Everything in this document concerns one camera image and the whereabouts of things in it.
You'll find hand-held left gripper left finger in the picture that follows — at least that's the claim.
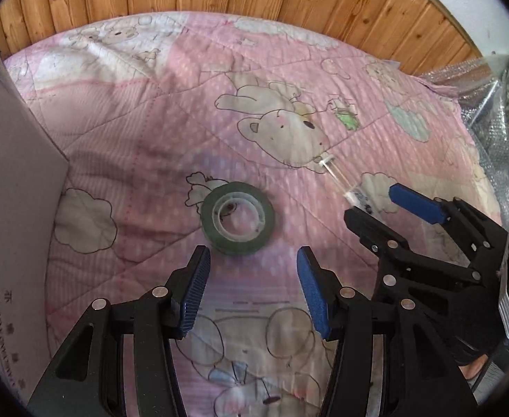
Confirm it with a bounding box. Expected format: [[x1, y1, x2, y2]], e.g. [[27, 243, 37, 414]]
[[26, 244, 212, 417]]

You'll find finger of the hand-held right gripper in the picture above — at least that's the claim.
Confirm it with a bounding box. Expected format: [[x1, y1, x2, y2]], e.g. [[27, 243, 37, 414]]
[[389, 183, 509, 279], [344, 207, 483, 304]]

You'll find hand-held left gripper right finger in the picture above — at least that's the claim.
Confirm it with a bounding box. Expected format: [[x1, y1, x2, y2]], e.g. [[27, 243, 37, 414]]
[[297, 245, 476, 417]]

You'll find clear plastic tube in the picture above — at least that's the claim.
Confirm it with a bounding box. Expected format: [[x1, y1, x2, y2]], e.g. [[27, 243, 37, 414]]
[[317, 154, 383, 215]]

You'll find green tape roll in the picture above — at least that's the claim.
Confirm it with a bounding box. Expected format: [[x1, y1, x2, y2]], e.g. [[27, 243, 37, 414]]
[[201, 181, 278, 256]]

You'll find white cardboard box yellow tape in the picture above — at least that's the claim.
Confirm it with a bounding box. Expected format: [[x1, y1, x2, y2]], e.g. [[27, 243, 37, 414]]
[[0, 49, 70, 383]]

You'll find person's right forearm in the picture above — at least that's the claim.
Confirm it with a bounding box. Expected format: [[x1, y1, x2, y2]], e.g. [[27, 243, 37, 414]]
[[459, 354, 492, 383]]

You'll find silver bubble wrap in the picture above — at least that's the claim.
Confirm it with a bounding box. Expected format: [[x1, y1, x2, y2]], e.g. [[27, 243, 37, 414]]
[[419, 54, 509, 235]]

